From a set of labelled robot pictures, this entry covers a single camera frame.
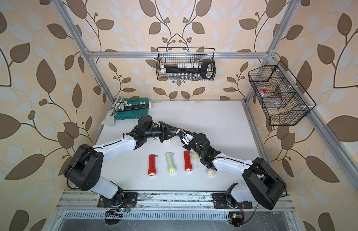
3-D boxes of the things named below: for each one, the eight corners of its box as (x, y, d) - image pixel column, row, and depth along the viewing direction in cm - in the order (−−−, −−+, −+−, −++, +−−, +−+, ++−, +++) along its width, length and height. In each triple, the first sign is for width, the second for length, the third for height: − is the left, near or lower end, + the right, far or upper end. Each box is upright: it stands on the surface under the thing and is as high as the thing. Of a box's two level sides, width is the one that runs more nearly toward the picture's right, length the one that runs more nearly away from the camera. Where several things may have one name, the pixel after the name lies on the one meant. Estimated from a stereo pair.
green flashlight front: (167, 173, 84) (167, 172, 83) (166, 153, 93) (166, 152, 91) (176, 172, 85) (176, 170, 83) (174, 152, 93) (174, 151, 91)
